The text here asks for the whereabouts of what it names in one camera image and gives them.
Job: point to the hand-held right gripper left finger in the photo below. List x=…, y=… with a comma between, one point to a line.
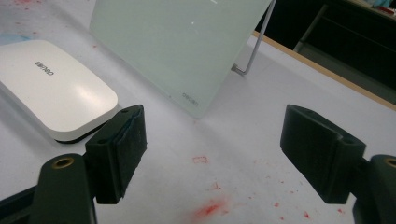
x=118, y=155

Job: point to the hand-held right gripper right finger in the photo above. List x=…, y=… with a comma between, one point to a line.
x=320, y=155

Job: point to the dark metal frame furniture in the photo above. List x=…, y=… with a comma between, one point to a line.
x=345, y=59

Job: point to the frosted glass whiteboard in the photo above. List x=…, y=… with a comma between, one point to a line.
x=174, y=53

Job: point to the white whiteboard eraser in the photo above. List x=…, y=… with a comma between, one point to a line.
x=53, y=93

